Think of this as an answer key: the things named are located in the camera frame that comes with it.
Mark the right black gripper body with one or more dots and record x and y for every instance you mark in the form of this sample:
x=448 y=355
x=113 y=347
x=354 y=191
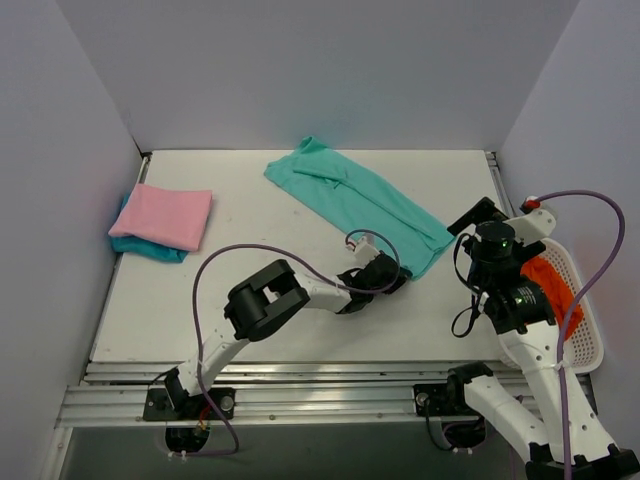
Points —
x=473 y=215

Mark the teal t shirt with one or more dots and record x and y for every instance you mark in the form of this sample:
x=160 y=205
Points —
x=351 y=198

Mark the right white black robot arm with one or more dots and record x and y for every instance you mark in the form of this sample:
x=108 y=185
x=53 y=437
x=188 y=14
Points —
x=565 y=440

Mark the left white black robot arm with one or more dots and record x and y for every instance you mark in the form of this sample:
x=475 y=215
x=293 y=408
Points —
x=263 y=303

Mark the orange t shirt in basket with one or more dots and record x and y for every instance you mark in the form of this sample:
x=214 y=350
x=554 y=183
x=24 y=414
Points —
x=560 y=296

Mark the white plastic perforated basket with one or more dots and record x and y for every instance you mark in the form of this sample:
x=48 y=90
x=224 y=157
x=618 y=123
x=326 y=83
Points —
x=583 y=346

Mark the folded pink t shirt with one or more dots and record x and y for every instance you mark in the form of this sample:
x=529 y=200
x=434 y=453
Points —
x=196 y=206

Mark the folded teal t shirt underneath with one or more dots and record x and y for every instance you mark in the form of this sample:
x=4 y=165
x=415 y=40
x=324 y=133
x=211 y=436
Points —
x=145 y=249

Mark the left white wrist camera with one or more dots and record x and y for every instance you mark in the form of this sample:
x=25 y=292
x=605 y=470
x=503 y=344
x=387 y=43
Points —
x=363 y=249

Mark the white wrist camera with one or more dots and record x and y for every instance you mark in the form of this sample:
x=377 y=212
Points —
x=537 y=221
x=363 y=249

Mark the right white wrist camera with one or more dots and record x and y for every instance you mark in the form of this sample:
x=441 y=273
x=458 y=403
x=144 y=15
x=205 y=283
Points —
x=537 y=221

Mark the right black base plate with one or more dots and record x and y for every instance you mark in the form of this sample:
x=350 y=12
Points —
x=440 y=400

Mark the aluminium rail frame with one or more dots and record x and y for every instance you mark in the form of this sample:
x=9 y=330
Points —
x=320 y=368

